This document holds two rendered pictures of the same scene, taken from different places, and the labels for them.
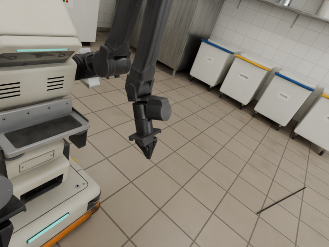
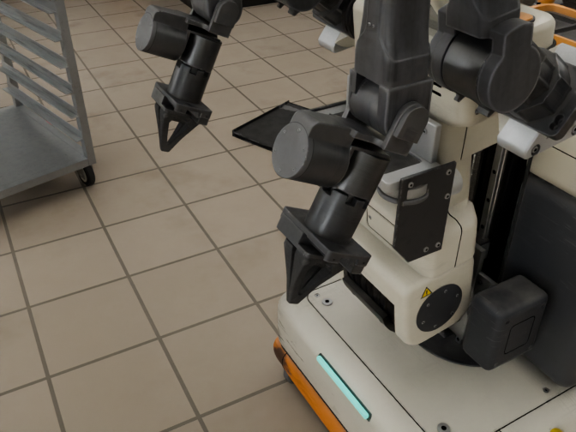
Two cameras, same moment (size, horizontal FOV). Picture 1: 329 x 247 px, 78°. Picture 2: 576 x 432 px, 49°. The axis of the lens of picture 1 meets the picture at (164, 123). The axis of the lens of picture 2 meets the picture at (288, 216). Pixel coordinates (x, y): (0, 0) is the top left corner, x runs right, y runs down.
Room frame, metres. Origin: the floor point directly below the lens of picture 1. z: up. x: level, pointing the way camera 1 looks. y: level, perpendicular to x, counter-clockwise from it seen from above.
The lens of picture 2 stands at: (0.84, -0.45, 1.27)
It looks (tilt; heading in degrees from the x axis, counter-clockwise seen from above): 35 degrees down; 124
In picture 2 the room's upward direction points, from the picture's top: straight up
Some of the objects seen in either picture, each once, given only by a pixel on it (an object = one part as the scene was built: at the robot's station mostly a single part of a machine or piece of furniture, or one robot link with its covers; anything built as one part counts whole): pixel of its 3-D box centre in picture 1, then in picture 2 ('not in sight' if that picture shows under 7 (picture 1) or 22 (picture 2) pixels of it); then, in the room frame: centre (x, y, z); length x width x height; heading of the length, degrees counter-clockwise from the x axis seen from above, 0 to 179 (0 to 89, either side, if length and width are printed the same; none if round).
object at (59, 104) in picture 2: not in sight; (33, 87); (-1.20, 0.84, 0.33); 0.64 x 0.03 x 0.03; 168
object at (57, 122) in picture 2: not in sight; (39, 109); (-1.20, 0.84, 0.24); 0.64 x 0.03 x 0.03; 168
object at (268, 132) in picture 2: not in sight; (315, 135); (-0.43, 1.62, 0.01); 0.60 x 0.40 x 0.03; 176
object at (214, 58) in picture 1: (212, 65); not in sight; (3.84, -0.46, 0.39); 0.64 x 0.54 x 0.77; 155
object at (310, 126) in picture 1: (324, 122); not in sight; (2.94, -2.19, 0.39); 0.64 x 0.54 x 0.77; 150
